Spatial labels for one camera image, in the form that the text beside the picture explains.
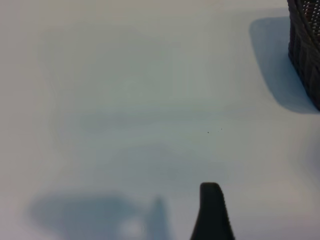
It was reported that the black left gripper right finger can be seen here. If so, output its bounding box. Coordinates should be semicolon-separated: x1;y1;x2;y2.
211;182;236;240

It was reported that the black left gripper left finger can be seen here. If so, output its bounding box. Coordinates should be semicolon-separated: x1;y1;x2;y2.
189;182;213;240

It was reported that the dark brown wicker basket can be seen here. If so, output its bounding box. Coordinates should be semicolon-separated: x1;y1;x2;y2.
286;0;320;112

